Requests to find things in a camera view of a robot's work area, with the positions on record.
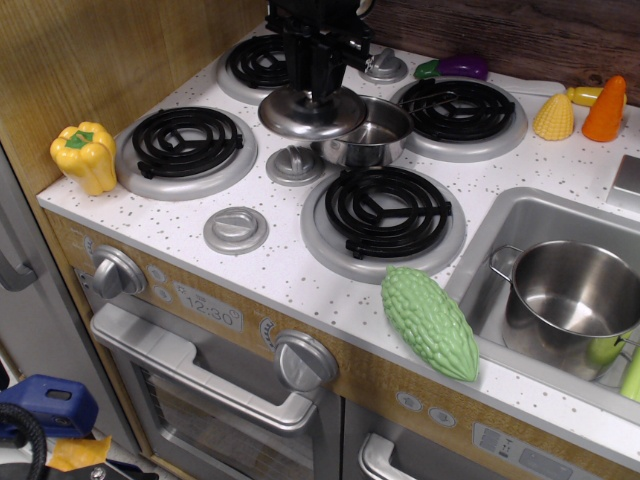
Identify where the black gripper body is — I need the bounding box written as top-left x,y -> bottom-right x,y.
266,0 -> 375,70

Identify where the yellow toy corn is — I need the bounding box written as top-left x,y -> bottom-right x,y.
533,94 -> 574,141

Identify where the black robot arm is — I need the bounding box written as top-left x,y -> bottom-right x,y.
266,0 -> 373,102

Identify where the left oven dial knob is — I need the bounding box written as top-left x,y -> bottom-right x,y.
92,245 -> 147,300

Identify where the steel pot lid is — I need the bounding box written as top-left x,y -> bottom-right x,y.
258,86 -> 367,141

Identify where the grey toy sink basin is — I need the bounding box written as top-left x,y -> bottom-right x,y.
446,188 -> 639,424

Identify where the yellow cloth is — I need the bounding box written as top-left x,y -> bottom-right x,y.
47,436 -> 112,472

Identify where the back left black burner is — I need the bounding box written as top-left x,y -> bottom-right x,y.
216,34 -> 289,106

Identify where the green toy vegetable in sink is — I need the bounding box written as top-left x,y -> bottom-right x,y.
585,329 -> 640,403

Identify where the left oven door handle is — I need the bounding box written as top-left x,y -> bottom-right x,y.
91,304 -> 317,437

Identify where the hanging steel utensil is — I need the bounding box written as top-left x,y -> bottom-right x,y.
357,0 -> 374,15

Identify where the large steel pot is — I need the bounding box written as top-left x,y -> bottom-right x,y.
488,240 -> 639,381

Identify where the yellow toy bell pepper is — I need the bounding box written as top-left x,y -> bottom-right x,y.
49,122 -> 117,196

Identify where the black burner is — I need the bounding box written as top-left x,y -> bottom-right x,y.
216,34 -> 289,106
391,77 -> 528,163
301,167 -> 466,284
116,107 -> 258,201

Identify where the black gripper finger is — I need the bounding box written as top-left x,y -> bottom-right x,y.
284,34 -> 316,93
312,46 -> 346,100

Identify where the right oven door handle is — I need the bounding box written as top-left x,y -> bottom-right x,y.
358,433 -> 420,480

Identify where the back right black burner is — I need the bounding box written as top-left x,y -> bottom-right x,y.
391,77 -> 528,163

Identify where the orange toy carrot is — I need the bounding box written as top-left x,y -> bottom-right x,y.
581,75 -> 627,142

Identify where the oven dial knob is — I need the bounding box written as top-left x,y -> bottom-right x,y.
274,329 -> 339,393
92,245 -> 147,300

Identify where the purple toy eggplant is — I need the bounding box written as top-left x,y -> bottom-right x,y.
413,54 -> 489,81

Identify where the small steel pan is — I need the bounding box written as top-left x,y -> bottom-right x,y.
309,94 -> 459,169

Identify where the grey faucet base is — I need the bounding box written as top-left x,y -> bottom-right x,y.
606,155 -> 640,212

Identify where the front right black burner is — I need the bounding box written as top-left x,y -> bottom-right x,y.
301,167 -> 466,284

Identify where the front left black burner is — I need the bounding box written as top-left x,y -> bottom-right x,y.
116,107 -> 258,201

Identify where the right oven dial knob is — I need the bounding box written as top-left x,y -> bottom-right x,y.
274,329 -> 339,393

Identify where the middle grey stovetop knob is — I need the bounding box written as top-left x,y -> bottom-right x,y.
266,146 -> 325,186

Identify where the back grey stovetop knob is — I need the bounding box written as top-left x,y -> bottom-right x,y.
359,48 -> 408,84

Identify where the yellow toy squash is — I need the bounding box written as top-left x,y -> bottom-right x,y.
566,86 -> 627,109

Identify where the blue clamp tool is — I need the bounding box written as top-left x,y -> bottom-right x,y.
1,374 -> 99,438

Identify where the oven door handle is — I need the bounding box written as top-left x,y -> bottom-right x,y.
91,304 -> 317,437
358,433 -> 420,480

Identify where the green toy bitter gourd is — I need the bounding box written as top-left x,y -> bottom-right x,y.
381,266 -> 479,382

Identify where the black cable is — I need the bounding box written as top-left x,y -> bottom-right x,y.
0,402 -> 49,480

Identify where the grey refrigerator door handle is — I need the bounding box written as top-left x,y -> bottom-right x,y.
0,199 -> 40,293

